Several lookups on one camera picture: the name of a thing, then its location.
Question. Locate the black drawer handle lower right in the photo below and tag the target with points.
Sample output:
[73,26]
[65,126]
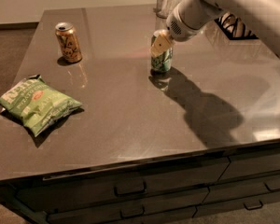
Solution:
[253,205]

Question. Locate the green potato chip bag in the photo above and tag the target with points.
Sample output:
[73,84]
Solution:
[37,105]

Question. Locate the green soda can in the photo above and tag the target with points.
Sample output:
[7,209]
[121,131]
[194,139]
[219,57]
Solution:
[162,63]

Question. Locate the orange soda can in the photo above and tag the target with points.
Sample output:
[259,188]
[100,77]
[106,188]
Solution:
[67,38]

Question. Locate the black drawer handle lower left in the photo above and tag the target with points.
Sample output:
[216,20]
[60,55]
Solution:
[132,211]

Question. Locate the black wire napkin holder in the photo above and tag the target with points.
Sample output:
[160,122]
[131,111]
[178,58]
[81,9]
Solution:
[234,28]

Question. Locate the black drawer handle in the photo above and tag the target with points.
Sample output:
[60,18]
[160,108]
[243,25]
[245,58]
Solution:
[132,211]
[253,205]
[130,187]
[273,185]

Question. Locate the black drawer handle upper right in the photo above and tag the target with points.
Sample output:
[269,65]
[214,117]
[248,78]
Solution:
[273,185]

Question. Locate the black drawer handle upper left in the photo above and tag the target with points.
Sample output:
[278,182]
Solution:
[130,187]

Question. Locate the grey drawer cabinet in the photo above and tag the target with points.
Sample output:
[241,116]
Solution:
[177,189]

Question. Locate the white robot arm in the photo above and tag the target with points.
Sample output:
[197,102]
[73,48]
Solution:
[262,17]

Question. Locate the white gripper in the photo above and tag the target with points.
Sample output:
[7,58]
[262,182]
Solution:
[181,29]

